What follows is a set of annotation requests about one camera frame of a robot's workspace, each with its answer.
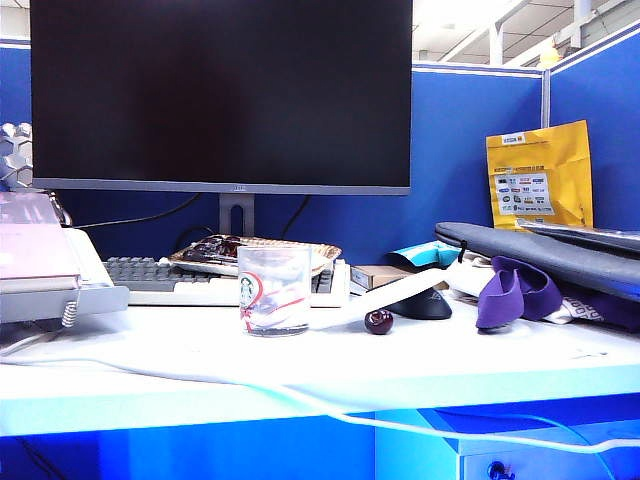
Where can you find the dark grey laptop sleeve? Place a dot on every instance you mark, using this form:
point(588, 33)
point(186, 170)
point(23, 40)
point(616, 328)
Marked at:
point(540, 252)

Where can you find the white drawer cabinet with key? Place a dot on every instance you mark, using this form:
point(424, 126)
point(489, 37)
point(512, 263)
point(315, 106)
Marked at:
point(525, 462)

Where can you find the dark red cherry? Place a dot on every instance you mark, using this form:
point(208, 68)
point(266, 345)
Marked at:
point(378, 323)

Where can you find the silver laptop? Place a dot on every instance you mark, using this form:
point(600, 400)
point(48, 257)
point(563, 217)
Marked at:
point(585, 235)

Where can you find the white paper sheet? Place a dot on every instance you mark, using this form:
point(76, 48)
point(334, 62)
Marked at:
point(395, 294)

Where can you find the white purple patterned cloth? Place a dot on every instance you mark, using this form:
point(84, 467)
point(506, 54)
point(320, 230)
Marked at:
point(585, 310)

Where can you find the yellow hanging lamp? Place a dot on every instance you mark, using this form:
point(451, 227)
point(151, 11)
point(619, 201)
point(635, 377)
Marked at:
point(549, 52)

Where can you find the grey monitor stand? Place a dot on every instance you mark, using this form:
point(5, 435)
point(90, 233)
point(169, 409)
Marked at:
point(227, 212)

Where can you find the clear glass with printed logo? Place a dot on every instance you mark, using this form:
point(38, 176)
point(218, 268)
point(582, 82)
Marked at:
point(274, 280)

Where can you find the white hexagon ornament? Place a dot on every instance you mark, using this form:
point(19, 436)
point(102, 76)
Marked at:
point(15, 155)

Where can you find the grey and white keyboard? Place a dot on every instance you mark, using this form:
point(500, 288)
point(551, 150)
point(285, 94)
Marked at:
point(145, 277)

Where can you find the black computer mouse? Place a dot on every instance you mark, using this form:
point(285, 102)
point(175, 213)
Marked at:
point(425, 306)

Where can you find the yellow paper bag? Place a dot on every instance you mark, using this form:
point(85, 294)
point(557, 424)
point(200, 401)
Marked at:
point(542, 160)

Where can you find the foil snack tray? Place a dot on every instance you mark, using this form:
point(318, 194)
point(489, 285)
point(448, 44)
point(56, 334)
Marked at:
point(210, 252)

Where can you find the black computer monitor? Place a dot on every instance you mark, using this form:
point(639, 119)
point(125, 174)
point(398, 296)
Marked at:
point(220, 90)

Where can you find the teal packet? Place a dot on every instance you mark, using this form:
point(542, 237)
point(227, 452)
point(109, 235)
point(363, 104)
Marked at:
point(425, 252)

